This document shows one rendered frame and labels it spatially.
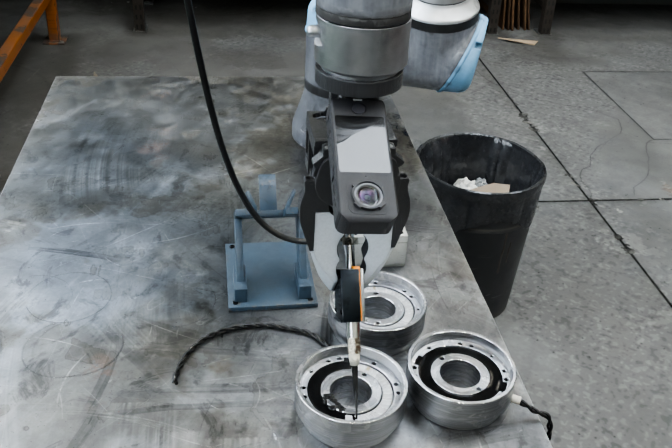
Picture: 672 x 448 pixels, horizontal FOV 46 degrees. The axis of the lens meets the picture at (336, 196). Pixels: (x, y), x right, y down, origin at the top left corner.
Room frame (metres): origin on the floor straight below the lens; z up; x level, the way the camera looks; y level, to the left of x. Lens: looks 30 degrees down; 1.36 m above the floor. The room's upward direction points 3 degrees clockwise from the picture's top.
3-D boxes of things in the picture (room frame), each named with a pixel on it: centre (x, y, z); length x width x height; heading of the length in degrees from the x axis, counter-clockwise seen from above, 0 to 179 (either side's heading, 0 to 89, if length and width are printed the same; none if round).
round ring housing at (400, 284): (0.68, -0.05, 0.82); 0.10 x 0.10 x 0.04
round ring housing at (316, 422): (0.56, -0.02, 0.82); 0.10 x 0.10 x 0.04
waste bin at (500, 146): (1.83, -0.37, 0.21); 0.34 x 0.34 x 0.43
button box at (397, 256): (0.84, -0.05, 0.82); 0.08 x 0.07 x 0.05; 9
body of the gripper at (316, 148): (0.62, -0.01, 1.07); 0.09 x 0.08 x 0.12; 10
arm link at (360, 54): (0.61, -0.01, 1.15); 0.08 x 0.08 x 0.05
